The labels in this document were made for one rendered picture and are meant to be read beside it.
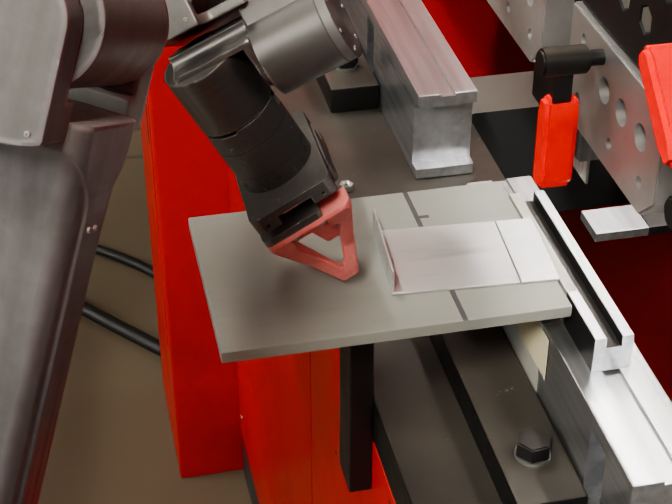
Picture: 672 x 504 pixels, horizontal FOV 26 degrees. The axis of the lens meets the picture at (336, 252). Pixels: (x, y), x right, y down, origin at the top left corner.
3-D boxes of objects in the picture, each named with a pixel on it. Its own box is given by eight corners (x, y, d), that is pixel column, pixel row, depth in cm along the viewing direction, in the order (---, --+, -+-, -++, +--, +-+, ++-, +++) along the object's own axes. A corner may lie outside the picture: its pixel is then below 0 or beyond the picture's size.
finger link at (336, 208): (374, 217, 112) (314, 130, 106) (397, 269, 106) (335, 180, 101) (299, 262, 113) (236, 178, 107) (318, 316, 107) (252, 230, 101)
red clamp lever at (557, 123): (524, 180, 93) (536, 43, 88) (584, 173, 94) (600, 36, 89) (533, 195, 92) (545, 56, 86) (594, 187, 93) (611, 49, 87)
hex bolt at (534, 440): (509, 445, 109) (510, 429, 108) (544, 439, 110) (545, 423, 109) (520, 470, 107) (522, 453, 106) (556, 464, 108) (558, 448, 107)
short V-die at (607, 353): (507, 224, 122) (509, 194, 121) (541, 220, 123) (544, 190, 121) (591, 372, 106) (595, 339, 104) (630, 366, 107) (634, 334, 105)
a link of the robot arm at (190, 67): (156, 43, 101) (153, 87, 97) (241, -2, 99) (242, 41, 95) (209, 114, 105) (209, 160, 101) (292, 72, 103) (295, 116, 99)
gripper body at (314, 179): (313, 124, 109) (263, 52, 105) (342, 194, 101) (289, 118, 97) (240, 169, 110) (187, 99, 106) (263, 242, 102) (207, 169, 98)
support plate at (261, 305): (188, 227, 118) (187, 217, 118) (498, 190, 123) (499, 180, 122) (221, 364, 104) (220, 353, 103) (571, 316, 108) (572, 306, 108)
